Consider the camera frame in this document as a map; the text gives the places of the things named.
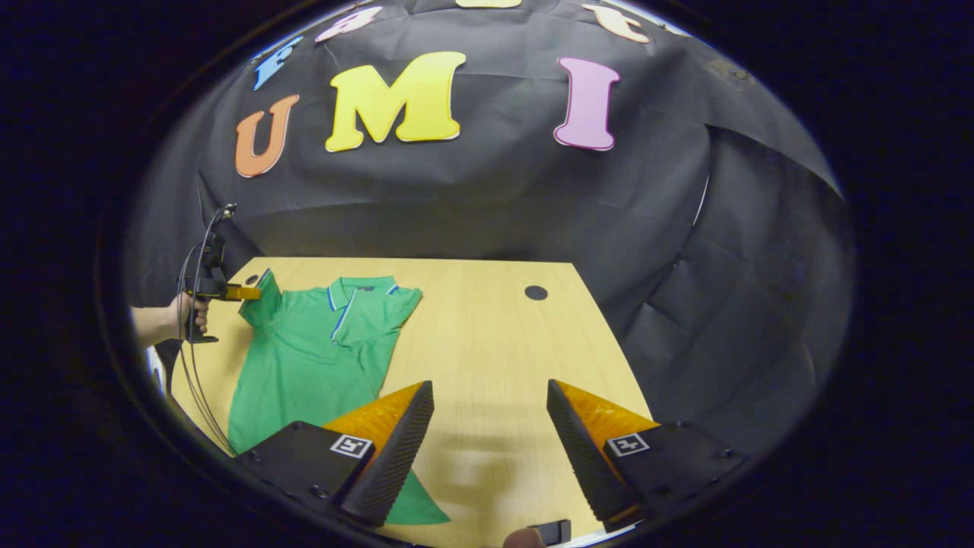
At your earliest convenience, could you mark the green T-shirt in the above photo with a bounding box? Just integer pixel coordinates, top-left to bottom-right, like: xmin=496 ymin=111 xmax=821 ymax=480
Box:
xmin=227 ymin=268 xmax=451 ymax=526

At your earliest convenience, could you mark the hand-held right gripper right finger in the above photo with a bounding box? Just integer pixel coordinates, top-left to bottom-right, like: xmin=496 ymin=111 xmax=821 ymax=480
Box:
xmin=546 ymin=378 xmax=750 ymax=534

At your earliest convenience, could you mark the black backdrop cloth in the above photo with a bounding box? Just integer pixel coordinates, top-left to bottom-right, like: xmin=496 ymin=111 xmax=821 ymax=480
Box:
xmin=126 ymin=0 xmax=857 ymax=457

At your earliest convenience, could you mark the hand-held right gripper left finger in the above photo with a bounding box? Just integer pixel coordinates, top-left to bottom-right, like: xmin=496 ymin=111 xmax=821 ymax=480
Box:
xmin=232 ymin=381 xmax=434 ymax=527

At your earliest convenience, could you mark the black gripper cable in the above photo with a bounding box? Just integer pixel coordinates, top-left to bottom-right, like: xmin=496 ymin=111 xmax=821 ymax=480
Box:
xmin=177 ymin=202 xmax=238 ymax=457

